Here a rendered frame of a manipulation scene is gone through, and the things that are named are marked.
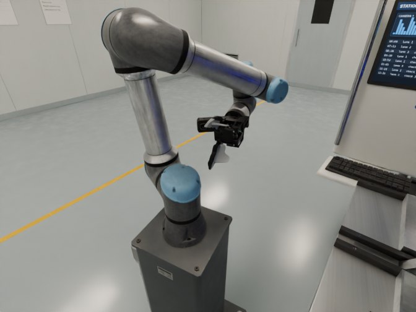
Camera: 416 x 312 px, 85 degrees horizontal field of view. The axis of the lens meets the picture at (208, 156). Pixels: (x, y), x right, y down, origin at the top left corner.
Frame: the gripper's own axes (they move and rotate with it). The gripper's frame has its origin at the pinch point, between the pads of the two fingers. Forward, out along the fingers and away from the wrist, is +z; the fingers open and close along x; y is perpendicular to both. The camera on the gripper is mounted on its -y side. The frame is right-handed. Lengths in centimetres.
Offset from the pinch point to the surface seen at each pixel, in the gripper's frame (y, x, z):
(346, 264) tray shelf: 41.2, 20.9, 7.4
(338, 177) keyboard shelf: 42, 35, -43
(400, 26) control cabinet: 49, -19, -72
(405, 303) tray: 52, 20, 12
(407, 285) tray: 54, 21, 8
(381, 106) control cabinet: 53, 10, -67
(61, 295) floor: -87, 104, 35
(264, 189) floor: 0, 125, -113
